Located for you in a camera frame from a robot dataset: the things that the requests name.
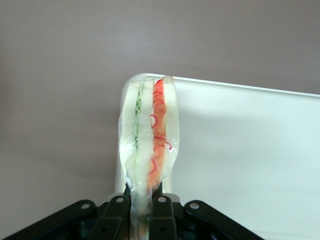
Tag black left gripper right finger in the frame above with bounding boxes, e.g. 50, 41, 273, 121
150, 195, 266, 240

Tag triangle sandwich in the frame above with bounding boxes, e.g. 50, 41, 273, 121
117, 74, 182, 240

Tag beige plastic tray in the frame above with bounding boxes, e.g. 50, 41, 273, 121
113, 72, 320, 240

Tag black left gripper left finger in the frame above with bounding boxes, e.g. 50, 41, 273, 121
0, 194, 133, 240

